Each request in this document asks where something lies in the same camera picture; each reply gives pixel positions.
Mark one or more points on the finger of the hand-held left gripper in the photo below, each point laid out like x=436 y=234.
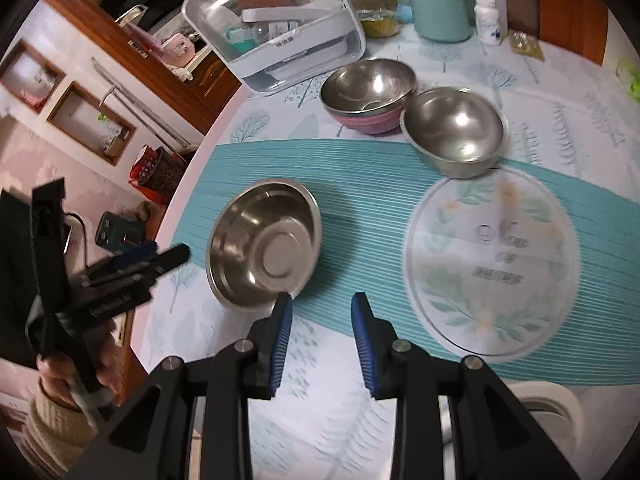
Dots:
x=172 y=256
x=135 y=251

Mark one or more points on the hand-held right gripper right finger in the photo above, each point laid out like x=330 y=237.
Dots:
x=362 y=345

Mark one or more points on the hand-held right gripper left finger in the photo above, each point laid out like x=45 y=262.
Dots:
x=280 y=345

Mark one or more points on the large steel bowl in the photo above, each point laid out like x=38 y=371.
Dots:
x=250 y=240

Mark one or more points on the white plate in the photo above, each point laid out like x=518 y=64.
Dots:
x=565 y=400

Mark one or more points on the plain steel bowl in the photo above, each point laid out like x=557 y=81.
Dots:
x=450 y=125

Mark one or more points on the pink steel bowl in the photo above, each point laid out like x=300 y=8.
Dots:
x=370 y=85

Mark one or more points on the person's left hand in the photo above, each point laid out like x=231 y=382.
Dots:
x=50 y=372

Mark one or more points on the teal electronic device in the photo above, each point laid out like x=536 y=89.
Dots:
x=117 y=232

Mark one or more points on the red basket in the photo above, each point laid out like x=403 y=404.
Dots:
x=157 y=172

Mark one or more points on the metal crutch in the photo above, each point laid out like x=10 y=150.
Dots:
x=135 y=105

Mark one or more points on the wooden kitchen base cabinet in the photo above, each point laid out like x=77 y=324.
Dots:
x=215 y=80

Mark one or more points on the pink kitchen appliance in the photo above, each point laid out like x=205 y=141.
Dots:
x=177 y=49

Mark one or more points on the white clear storage box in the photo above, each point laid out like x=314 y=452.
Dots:
x=300 y=67

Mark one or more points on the clear bottle teal liquid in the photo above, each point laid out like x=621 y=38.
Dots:
x=240 y=37

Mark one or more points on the small glass jar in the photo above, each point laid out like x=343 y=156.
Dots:
x=380 y=24

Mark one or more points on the blister pack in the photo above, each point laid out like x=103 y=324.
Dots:
x=525 y=44

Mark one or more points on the teal canister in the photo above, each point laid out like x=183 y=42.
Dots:
x=440 y=10

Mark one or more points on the white pill bottle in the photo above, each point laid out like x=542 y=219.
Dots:
x=487 y=22

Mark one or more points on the white squeeze bottle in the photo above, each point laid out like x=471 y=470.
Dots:
x=501 y=10

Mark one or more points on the green wet wipes pack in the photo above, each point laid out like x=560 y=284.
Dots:
x=630 y=72

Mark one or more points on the wooden glass sliding door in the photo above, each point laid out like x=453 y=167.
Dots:
x=565 y=0

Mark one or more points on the wooden framed wall niche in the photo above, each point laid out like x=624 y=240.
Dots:
x=90 y=120
x=30 y=75

